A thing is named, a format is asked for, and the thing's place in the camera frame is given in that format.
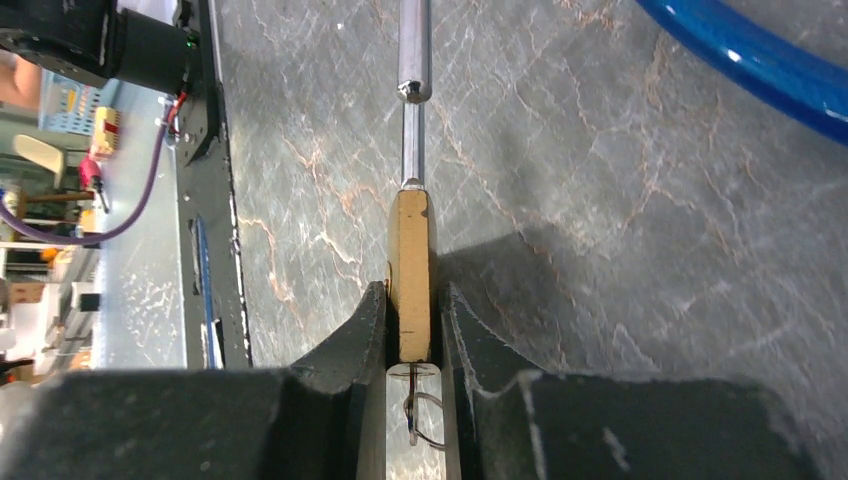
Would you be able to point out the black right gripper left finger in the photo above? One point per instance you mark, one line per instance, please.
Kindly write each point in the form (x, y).
(322, 417)

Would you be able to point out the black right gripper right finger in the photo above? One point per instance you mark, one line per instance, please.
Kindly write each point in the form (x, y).
(507, 418)

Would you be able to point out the brass padlock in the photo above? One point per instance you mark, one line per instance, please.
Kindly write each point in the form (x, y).
(411, 232)

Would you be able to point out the blue cable lock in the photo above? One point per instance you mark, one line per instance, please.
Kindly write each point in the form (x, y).
(797, 83)

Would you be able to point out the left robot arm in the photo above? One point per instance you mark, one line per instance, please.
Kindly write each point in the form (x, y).
(93, 42)

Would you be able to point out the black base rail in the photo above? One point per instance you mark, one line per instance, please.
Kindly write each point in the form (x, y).
(215, 322)

